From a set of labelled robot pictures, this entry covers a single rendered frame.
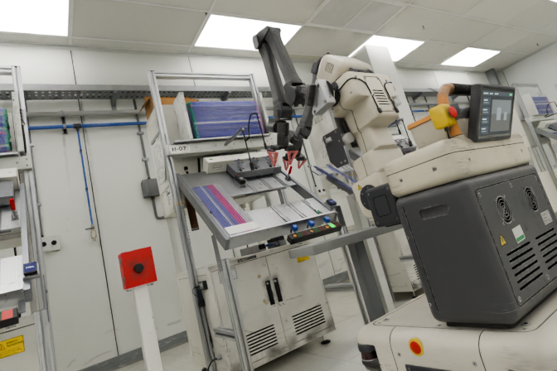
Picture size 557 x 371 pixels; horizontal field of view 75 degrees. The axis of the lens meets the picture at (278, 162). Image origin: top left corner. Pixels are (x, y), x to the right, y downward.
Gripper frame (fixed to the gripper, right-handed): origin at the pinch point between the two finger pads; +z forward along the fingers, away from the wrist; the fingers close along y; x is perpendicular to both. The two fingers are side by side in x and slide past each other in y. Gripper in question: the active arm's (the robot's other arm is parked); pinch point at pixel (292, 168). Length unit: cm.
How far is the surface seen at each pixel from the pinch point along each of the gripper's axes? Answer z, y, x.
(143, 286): 30, 95, 34
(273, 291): 58, 24, 36
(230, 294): 30, 62, 52
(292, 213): 13.2, 14.5, 25.7
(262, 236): 15, 39, 36
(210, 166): 11, 40, -31
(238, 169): 9.2, 25.1, -21.6
